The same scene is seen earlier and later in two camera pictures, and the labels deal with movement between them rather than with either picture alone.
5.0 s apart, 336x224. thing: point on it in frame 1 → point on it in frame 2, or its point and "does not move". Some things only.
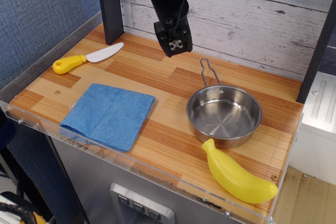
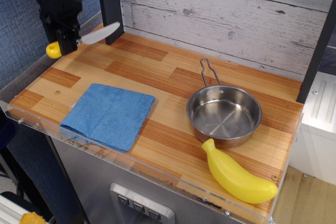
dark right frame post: (318, 53) does not move
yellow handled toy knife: (60, 66) → (53, 50)
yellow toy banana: (235, 180) does not move
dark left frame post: (110, 5) does not move
